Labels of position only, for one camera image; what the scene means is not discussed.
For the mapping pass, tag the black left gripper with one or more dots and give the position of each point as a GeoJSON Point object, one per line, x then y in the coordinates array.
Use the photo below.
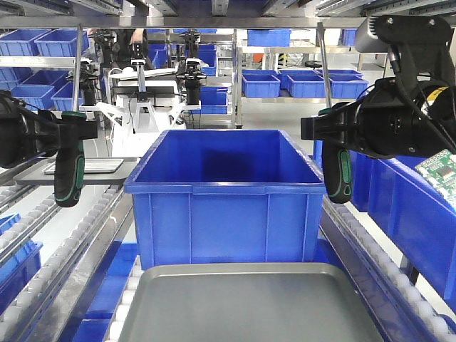
{"type": "Point", "coordinates": [26, 135]}

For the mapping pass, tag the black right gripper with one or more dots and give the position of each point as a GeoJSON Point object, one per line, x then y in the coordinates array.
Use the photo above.
{"type": "Point", "coordinates": [384, 125]}

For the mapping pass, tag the green black screwdriver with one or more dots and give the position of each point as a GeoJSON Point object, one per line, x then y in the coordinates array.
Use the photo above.
{"type": "Point", "coordinates": [69, 162]}
{"type": "Point", "coordinates": [336, 161]}

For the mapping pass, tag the dark grey tray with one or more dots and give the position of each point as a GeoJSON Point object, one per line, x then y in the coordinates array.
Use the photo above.
{"type": "Point", "coordinates": [42, 173]}

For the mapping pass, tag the small silver tray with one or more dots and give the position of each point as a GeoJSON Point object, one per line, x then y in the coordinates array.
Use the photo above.
{"type": "Point", "coordinates": [102, 165]}

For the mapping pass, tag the grey metal tray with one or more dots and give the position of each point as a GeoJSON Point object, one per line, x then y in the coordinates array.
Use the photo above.
{"type": "Point", "coordinates": [247, 302]}

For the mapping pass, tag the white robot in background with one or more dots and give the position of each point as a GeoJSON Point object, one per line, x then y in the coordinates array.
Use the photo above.
{"type": "Point", "coordinates": [140, 104]}

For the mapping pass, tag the green circuit board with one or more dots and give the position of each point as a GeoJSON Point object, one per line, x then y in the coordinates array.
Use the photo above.
{"type": "Point", "coordinates": [439, 172]}

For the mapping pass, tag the person in black shirt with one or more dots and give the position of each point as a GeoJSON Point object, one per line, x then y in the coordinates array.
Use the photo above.
{"type": "Point", "coordinates": [129, 40]}

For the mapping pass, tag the blue bin right near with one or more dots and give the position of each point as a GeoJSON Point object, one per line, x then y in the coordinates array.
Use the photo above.
{"type": "Point", "coordinates": [408, 210]}

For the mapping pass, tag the large blue bin on rack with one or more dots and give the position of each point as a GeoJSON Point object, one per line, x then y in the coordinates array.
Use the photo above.
{"type": "Point", "coordinates": [217, 196]}

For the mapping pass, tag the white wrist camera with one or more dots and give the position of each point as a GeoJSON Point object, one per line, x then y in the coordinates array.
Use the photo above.
{"type": "Point", "coordinates": [366, 39]}

